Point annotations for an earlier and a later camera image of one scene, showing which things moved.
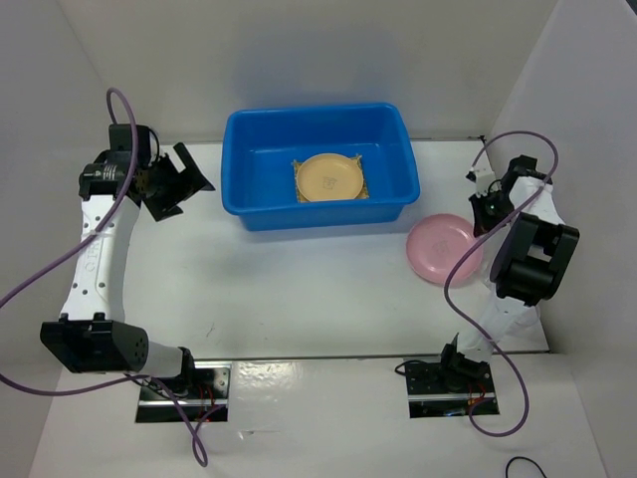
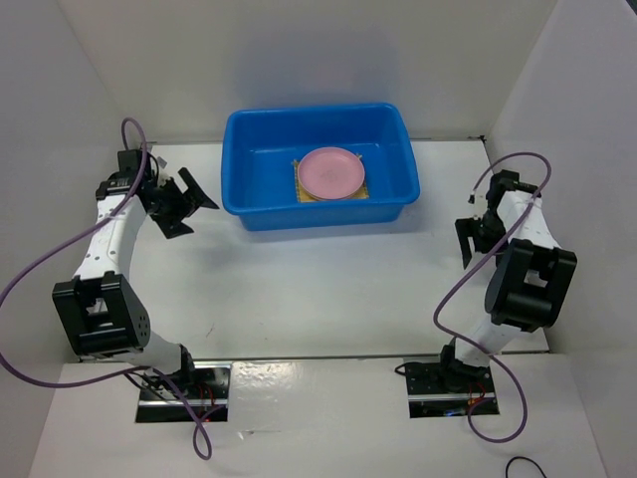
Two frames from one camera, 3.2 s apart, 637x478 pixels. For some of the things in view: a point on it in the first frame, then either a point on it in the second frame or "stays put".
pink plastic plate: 435,244 -> 330,172
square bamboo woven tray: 363,192 stays put
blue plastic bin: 259,147 stays put
